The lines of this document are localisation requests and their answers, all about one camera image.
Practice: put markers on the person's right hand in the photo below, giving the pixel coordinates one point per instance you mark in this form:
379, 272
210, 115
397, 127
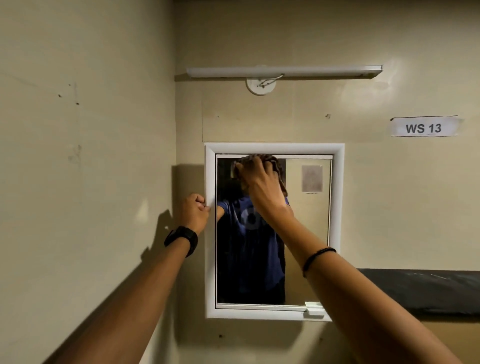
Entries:
264, 193

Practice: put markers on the person's left hand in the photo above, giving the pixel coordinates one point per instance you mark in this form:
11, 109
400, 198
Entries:
193, 215

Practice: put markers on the person's right thumb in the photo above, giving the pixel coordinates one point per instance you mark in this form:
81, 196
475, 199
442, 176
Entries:
240, 170

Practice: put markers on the person's left fingers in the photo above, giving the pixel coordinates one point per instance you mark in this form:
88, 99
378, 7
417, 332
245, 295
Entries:
199, 201

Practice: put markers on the brown cleaning cloth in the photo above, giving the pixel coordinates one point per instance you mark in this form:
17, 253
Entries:
279, 180

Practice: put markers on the white framed wall mirror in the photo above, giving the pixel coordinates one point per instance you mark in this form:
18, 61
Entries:
337, 225

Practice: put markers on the person's right forearm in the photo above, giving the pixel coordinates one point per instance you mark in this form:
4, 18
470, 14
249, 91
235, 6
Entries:
352, 300

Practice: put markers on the person's left forearm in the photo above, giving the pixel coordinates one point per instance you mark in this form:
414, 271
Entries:
131, 303

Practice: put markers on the black wristwatch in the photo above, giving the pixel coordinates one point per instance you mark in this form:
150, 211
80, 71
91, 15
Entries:
183, 236

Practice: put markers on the white tube light fixture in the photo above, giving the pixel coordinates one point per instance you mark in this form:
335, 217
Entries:
300, 71

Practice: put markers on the white mirror latch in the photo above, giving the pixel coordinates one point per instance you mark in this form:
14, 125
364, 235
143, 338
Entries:
314, 309

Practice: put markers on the black ledge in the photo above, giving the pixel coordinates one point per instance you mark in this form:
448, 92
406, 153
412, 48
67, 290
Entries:
431, 290

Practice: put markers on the round white wall cap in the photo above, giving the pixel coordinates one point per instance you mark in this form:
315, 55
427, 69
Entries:
258, 89

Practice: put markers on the white paper wall label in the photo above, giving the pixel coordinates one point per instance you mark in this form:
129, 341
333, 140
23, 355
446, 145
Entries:
423, 127

